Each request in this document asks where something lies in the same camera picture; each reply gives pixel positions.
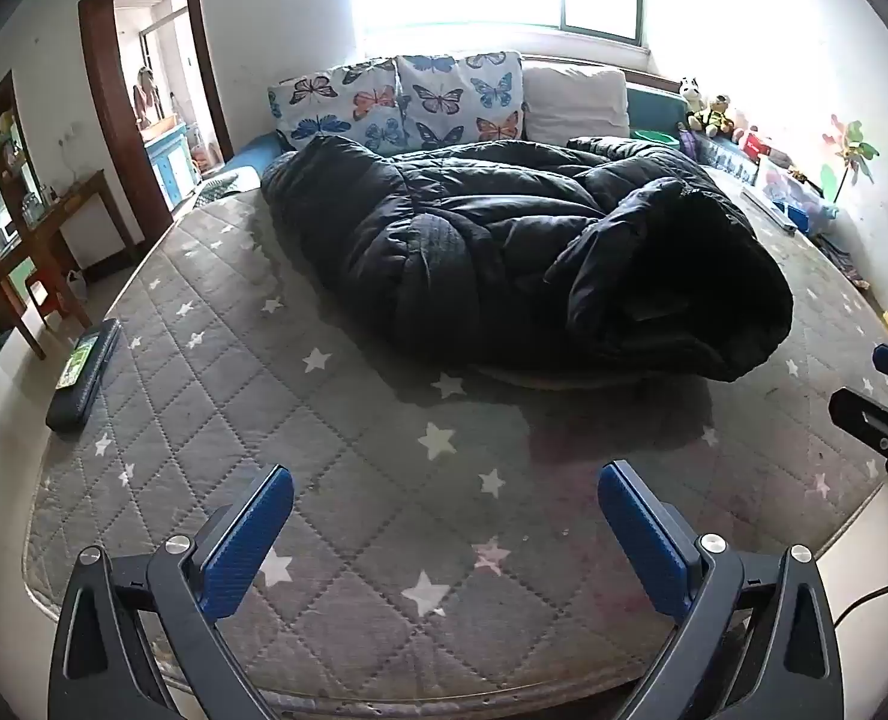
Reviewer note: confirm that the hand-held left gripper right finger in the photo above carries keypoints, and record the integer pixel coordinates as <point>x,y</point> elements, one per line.
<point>650,547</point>

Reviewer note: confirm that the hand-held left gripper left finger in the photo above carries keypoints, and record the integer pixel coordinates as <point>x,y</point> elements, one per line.
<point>245,540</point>

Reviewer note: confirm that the black puffer jacket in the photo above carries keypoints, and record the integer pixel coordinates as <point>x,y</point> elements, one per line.
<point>489,240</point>

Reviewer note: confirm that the grey star-print mattress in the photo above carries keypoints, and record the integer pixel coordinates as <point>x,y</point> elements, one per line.
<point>339,465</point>

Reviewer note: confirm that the clear plastic storage box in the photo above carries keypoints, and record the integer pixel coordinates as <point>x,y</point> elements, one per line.
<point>796,191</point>

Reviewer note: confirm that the white flat board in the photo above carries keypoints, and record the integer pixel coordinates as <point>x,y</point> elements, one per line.
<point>766,208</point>

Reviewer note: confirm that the colourful pinwheel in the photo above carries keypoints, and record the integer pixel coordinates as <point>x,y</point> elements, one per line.
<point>853,154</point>

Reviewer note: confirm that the black case with green label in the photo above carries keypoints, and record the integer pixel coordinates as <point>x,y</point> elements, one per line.
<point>84,379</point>

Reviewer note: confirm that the red box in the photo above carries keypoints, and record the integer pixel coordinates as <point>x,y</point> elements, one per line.
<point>756,142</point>

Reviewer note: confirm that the blue patterned box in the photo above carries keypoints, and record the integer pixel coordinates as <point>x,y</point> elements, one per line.
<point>725,161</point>

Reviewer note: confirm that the purple toy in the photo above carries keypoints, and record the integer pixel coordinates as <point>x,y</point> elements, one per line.
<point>688,142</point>

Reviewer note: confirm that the white plastic jug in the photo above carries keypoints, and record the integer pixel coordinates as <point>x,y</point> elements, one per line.
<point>78,287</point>

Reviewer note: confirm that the yellow black plush toy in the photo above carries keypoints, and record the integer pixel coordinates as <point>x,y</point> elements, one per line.
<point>714,118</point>

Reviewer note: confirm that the green basin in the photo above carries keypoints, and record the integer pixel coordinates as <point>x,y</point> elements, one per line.
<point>652,135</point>

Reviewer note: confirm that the cow plush toy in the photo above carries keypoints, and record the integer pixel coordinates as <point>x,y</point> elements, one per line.
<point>688,94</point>

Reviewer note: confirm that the teal cushion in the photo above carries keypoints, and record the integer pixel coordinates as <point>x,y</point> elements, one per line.
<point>655,109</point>

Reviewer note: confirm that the grey patterned cloth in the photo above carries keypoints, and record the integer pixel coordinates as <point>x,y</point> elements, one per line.
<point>223,187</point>

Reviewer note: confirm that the wooden desk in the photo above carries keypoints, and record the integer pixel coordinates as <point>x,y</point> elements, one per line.
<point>76,202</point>

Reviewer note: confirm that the blue cabinet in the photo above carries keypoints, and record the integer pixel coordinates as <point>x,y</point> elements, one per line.
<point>168,165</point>

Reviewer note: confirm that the blue cushion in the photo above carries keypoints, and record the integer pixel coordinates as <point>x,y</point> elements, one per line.
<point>253,154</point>

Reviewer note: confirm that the white pillow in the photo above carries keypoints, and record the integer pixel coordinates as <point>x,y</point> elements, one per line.
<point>573,101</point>

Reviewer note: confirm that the butterfly print pillow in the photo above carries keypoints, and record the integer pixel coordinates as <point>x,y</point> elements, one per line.
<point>451,97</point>
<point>335,105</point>

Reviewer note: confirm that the brown door frame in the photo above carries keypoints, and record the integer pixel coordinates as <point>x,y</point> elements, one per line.
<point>99,90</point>

